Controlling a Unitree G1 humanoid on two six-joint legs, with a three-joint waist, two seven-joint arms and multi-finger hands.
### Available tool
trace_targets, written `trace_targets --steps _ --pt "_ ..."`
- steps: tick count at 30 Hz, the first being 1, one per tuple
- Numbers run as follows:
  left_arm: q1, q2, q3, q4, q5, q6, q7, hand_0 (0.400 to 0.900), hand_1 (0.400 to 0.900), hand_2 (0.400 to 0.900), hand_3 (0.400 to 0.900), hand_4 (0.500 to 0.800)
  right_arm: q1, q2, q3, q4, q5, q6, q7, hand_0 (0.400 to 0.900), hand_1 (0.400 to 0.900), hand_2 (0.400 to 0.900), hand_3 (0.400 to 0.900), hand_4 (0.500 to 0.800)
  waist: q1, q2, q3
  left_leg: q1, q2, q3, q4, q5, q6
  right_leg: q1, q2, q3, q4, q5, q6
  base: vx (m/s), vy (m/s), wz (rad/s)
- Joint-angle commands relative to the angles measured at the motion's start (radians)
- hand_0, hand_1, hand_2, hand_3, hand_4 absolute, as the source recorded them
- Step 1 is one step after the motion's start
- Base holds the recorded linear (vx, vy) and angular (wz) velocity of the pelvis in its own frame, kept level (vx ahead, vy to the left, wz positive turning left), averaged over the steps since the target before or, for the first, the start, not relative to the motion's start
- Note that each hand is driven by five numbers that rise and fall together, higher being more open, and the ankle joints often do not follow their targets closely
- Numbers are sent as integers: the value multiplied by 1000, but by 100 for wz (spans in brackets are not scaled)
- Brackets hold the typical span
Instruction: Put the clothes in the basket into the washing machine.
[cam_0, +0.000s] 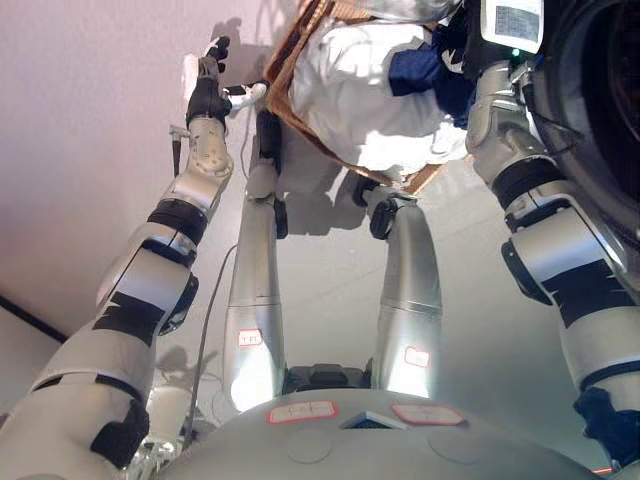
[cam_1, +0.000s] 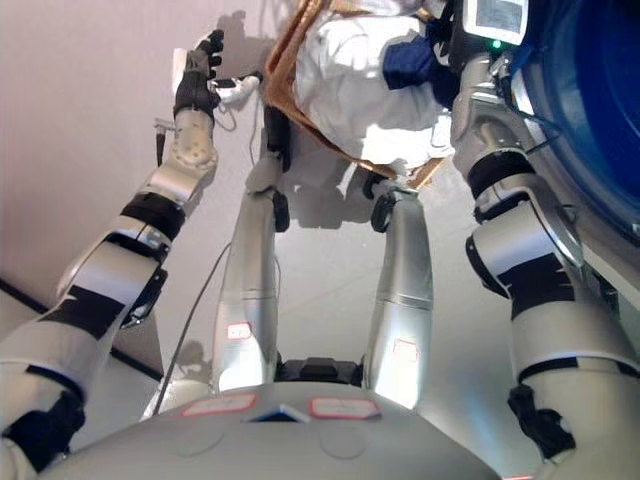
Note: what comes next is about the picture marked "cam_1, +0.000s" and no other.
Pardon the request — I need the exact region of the silver left robot leg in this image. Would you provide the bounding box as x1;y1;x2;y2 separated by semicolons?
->
209;104;292;392

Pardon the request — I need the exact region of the silver right robot leg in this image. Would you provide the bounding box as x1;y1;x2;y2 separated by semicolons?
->
362;177;435;412

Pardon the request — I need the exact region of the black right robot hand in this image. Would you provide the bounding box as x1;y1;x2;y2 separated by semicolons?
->
424;0;472;72

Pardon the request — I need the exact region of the grey front-loading washing machine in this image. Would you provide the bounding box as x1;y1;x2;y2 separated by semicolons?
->
499;0;640;364

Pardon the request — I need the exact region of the silver robot torso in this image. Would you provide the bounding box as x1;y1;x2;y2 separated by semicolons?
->
34;357;514;480

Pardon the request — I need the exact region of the red bordered torso sticker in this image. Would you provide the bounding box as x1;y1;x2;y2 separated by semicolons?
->
180;392;258;420
308;395;382;421

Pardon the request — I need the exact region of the grey floor cable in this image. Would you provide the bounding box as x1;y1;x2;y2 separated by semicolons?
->
148;239;236;417

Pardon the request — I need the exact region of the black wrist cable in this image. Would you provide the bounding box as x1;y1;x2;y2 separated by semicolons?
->
152;117;175;167

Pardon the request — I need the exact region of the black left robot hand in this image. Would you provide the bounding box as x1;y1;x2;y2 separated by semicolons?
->
172;28;264;122

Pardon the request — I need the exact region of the copper wire laundry basket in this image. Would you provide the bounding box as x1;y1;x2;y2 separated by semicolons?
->
263;0;447;192

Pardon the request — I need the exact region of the dark blue cloth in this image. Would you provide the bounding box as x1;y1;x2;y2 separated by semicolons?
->
382;35;457;110

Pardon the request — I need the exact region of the silver robot leg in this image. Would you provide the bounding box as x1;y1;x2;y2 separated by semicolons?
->
362;177;435;412
209;104;292;392

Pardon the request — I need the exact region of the white cloth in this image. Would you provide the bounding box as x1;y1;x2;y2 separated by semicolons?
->
293;8;457;175

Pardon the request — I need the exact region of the white wrist display box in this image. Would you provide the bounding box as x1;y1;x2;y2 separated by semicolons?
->
462;0;531;52

